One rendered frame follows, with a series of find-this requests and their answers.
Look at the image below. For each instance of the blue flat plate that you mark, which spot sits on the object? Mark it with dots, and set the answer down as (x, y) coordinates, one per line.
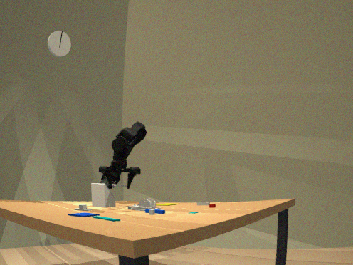
(84, 214)

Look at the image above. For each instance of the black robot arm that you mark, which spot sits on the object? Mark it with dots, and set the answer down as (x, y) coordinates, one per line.
(127, 138)

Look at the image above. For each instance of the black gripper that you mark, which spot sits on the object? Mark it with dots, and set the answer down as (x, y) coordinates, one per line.
(132, 171)

